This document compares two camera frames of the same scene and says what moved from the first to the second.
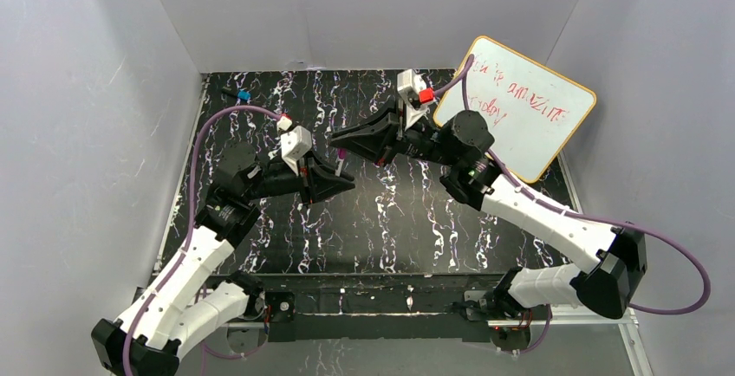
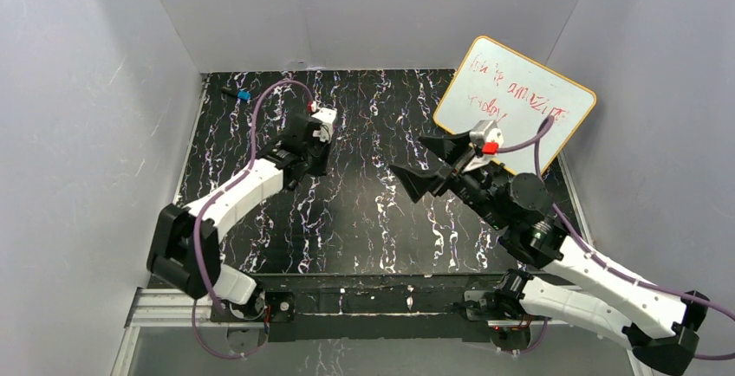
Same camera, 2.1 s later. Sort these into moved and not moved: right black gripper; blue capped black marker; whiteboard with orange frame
Moved: right black gripper
Not moved: whiteboard with orange frame; blue capped black marker
